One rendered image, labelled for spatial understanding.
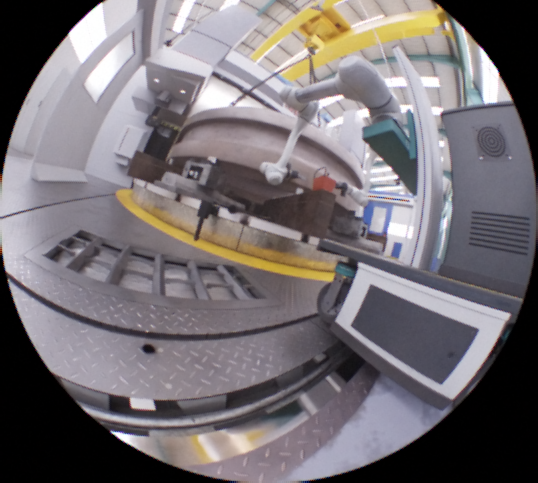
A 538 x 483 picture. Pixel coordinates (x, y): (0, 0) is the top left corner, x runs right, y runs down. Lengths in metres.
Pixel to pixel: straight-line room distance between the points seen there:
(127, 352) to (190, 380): 0.14
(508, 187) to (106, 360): 0.91
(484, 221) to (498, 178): 0.12
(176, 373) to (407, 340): 0.48
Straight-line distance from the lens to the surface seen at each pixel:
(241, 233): 1.34
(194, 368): 0.39
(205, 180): 1.65
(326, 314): 0.70
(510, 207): 0.55
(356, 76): 0.68
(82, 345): 0.43
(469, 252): 0.50
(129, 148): 4.34
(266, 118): 2.24
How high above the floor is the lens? 0.33
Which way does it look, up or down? 2 degrees up
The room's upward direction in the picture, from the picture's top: 17 degrees clockwise
